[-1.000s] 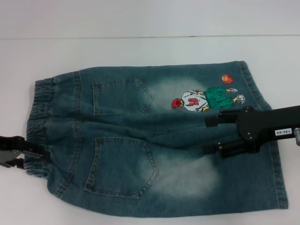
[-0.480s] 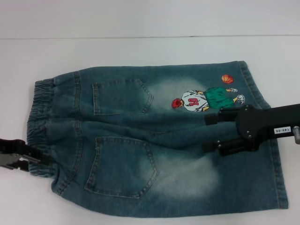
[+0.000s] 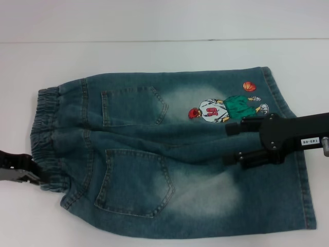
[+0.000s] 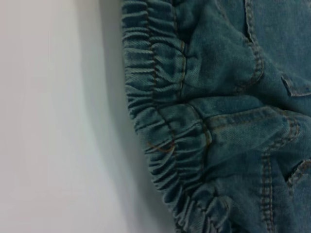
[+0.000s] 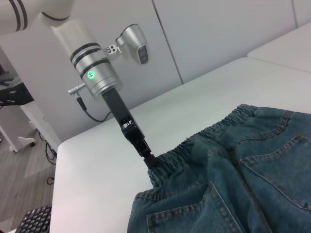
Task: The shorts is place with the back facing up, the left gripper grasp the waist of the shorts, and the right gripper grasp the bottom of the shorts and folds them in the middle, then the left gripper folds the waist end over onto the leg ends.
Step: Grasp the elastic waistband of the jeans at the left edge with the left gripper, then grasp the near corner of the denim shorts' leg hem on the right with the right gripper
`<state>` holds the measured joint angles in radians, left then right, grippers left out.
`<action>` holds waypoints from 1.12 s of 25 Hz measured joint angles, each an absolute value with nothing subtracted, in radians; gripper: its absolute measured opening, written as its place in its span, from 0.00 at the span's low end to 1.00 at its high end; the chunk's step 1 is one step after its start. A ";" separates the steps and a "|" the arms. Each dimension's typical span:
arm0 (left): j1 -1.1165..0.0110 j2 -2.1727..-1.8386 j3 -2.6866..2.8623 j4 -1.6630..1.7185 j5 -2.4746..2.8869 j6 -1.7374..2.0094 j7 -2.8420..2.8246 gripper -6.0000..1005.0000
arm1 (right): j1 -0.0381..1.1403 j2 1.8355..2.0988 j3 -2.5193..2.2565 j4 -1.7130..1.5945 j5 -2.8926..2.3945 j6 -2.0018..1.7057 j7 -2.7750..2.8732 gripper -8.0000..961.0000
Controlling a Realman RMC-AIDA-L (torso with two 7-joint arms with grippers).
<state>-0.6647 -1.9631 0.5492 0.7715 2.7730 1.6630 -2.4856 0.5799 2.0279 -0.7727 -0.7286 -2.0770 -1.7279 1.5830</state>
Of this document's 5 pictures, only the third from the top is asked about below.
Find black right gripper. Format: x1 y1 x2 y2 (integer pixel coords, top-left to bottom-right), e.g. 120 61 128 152
222 112 329 169

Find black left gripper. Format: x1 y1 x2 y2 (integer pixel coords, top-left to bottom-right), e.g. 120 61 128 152
0 150 50 186

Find blue denim shorts with embroidery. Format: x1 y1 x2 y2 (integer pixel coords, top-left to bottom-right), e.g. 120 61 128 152
29 66 317 231

